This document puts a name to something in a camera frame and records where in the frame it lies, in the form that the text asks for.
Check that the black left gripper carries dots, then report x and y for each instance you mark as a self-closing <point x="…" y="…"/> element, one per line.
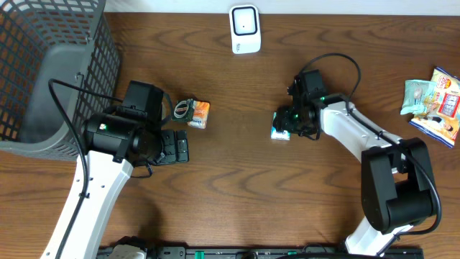
<point x="178" y="147"/>

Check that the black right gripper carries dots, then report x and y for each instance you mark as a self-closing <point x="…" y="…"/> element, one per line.
<point x="282" y="121"/>

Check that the teal small snack packet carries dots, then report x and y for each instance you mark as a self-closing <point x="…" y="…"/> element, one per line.
<point x="276" y="135"/>

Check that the dark green round-logo packet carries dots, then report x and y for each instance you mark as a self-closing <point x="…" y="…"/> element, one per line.
<point x="183" y="111"/>

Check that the orange small snack packet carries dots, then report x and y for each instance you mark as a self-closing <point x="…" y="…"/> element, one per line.
<point x="200" y="115"/>

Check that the light green snack packet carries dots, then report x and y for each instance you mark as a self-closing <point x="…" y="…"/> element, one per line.
<point x="419" y="97"/>

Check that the large beige snack bag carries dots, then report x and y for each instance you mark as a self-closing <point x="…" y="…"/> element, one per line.
<point x="440" y="116"/>

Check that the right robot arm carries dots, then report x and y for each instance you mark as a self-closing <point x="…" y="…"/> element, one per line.
<point x="398" y="190"/>

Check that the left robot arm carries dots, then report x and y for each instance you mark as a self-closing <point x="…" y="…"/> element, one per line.
<point x="110" y="145"/>

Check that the white barcode scanner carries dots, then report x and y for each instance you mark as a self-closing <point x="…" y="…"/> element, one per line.
<point x="245" y="29"/>

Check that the dark grey mesh plastic basket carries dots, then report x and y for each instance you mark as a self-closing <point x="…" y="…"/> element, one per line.
<point x="68" y="40"/>

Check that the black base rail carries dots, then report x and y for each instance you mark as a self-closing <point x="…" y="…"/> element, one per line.
<point x="176" y="252"/>

